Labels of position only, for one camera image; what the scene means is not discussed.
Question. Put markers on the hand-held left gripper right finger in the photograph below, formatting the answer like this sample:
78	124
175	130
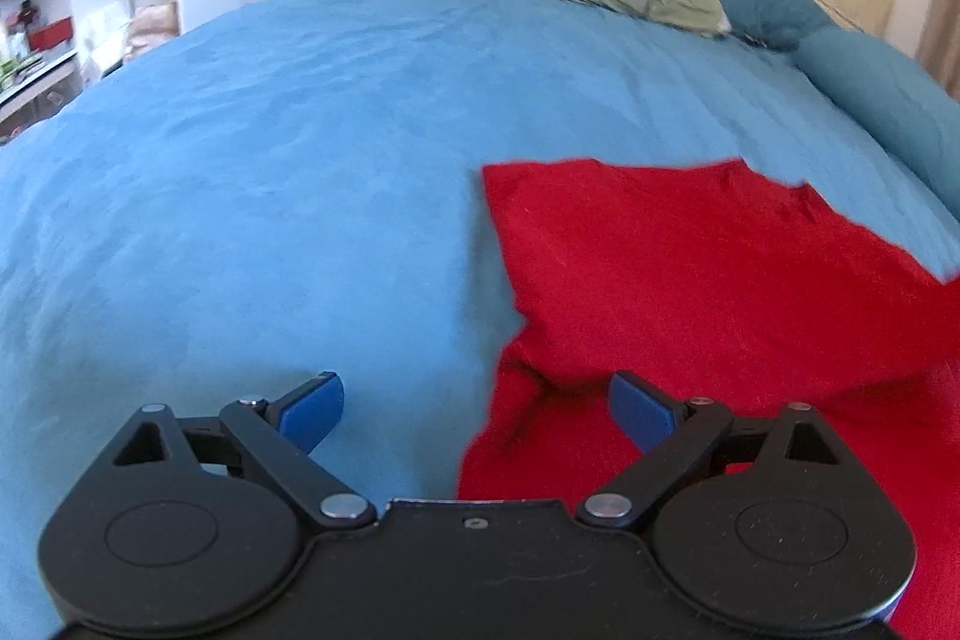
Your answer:
639	415

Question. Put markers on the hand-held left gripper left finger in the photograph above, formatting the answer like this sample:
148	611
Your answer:
313	413

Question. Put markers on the red garment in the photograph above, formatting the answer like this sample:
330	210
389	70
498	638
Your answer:
675	280

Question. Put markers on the blue bed cover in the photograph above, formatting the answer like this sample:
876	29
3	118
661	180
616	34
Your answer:
285	175

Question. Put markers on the blue pillow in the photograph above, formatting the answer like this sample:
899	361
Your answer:
765	3
885	93

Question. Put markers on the red storage box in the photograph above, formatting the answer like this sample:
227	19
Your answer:
51	34

